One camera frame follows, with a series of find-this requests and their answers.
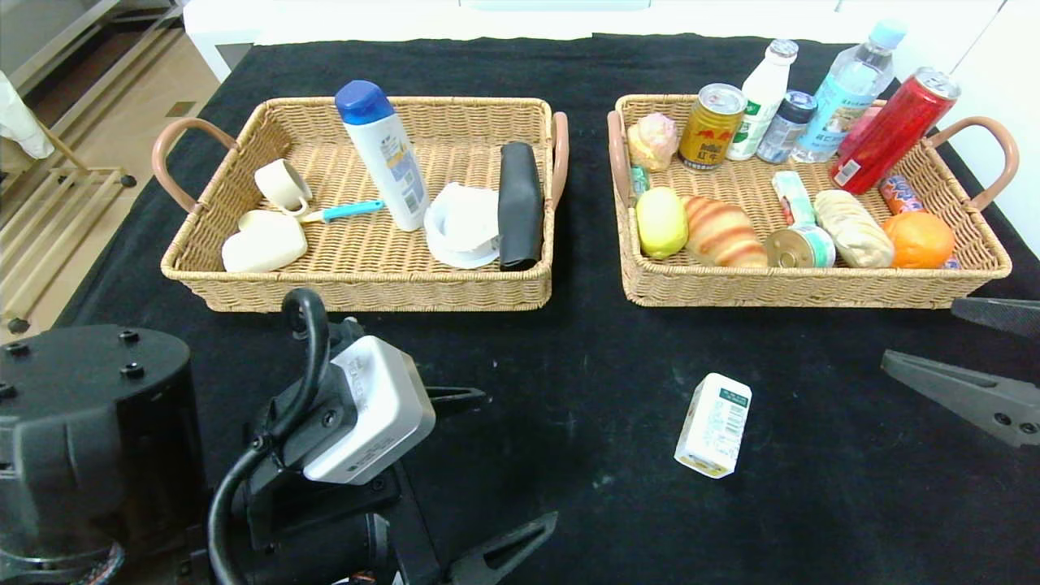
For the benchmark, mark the tall red drink can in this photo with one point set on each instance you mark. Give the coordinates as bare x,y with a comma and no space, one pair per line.
886,136

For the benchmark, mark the green and white snack pack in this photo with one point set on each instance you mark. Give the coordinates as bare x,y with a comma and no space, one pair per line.
792,197

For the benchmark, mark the small purple wrapped candy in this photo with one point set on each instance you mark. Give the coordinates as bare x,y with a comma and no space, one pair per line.
949,263

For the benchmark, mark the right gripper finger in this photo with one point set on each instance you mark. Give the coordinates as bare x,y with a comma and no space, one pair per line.
1007,315
967,394

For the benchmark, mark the white box with green label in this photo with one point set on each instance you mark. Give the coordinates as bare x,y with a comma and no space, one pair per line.
715,426

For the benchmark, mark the white milk bottle green label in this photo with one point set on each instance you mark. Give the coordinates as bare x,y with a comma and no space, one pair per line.
760,103

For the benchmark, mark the small cream mug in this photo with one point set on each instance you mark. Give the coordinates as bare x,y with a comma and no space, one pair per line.
279,185

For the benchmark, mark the orange and blue candy roll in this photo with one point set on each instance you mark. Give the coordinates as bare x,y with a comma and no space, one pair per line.
898,193

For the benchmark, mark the black leather glasses case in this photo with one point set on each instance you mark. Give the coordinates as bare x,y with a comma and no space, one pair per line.
520,203

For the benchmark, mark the silver can with green label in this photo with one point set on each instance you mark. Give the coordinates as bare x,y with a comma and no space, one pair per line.
796,249

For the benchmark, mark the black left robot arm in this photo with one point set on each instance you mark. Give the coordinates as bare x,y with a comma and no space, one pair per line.
81,422

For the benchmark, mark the white teacup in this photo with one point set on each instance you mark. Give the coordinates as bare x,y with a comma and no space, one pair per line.
467,213

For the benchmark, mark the pink and yellow cupcake toy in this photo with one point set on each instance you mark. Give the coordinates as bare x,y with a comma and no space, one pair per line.
652,142

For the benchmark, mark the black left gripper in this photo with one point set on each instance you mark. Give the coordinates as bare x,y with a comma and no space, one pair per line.
417,502

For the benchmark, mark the yellow lemon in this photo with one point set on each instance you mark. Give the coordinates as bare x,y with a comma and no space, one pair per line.
662,223

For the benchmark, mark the white furniture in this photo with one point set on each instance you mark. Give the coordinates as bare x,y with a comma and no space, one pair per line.
236,24

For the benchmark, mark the cream heart-shaped box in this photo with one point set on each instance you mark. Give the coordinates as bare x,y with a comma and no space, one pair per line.
264,244

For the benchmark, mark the orange fruit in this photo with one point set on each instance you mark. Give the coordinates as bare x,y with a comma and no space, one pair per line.
918,240

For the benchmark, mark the white hanging cloth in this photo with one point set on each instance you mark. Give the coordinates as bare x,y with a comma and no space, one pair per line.
20,122

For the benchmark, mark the pale ridged bread loaf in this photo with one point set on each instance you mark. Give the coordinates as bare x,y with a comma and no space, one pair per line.
853,230

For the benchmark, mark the green chewing gum pack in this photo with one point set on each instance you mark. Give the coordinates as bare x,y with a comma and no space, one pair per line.
639,180

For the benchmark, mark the striped brown croissant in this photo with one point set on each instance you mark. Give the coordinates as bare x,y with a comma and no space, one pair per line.
723,231

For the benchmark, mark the gold energy drink can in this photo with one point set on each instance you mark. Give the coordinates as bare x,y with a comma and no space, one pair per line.
709,132

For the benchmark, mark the white round container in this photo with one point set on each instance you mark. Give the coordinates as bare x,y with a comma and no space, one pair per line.
459,260

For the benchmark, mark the clear water bottle blue cap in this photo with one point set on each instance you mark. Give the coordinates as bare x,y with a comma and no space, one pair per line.
845,95

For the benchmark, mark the black left camera bracket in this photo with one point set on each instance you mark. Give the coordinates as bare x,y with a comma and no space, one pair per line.
280,431

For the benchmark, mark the white shampoo bottle blue cap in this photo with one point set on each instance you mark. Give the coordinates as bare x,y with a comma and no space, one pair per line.
390,162

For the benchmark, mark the grey metal shelf frame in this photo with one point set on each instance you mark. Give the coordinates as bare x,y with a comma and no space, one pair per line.
61,45

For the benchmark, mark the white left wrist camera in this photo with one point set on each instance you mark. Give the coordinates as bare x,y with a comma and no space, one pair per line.
382,406

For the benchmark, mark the wooden wheeled rack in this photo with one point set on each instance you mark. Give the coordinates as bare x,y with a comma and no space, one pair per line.
41,227

